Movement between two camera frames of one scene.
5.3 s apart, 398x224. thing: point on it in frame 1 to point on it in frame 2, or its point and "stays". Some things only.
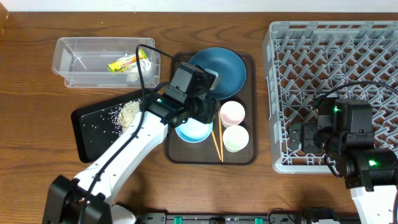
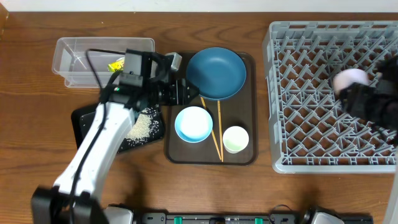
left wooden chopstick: x=216 y=144 stays
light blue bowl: x=194 y=130 stays
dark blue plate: x=231 y=68 stays
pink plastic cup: x=232 y=113 to x=345 y=77
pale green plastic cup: x=235 y=138 stays
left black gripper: x=212 y=111 to x=180 y=92
